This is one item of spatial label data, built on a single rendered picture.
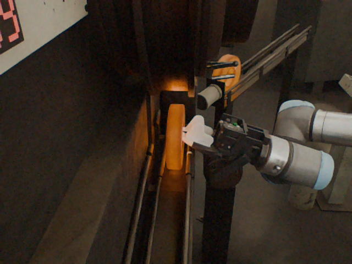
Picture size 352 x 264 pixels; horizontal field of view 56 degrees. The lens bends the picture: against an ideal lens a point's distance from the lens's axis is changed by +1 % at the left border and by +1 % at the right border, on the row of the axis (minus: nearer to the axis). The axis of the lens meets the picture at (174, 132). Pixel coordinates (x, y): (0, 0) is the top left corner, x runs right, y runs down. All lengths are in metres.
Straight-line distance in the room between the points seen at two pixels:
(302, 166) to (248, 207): 0.92
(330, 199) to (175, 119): 1.23
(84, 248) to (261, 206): 1.40
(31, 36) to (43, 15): 0.03
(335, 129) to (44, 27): 0.75
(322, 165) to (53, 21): 0.65
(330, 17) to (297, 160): 2.09
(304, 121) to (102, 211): 0.66
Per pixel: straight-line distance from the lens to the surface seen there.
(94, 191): 0.42
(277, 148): 0.77
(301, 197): 1.69
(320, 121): 0.93
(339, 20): 2.84
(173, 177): 0.77
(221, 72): 1.14
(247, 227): 1.59
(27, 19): 0.30
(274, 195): 1.78
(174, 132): 0.69
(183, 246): 0.58
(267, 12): 3.30
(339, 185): 1.75
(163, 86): 0.53
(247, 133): 0.73
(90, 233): 0.37
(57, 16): 0.35
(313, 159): 0.81
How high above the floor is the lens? 1.14
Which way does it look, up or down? 31 degrees down
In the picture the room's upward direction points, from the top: straight up
